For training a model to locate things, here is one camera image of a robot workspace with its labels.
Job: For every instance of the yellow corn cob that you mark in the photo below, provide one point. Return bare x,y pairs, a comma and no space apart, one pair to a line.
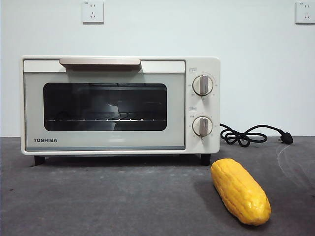
238,191

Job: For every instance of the cream Toshiba toaster oven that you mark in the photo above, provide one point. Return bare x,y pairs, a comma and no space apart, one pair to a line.
201,108

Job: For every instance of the cream oven timer knob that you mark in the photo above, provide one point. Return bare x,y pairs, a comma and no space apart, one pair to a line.
202,126

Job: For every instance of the cream oven temperature knob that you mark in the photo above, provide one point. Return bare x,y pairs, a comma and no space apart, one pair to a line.
203,85

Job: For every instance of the white wall socket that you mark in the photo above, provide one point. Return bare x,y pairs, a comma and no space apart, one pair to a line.
305,13
93,12

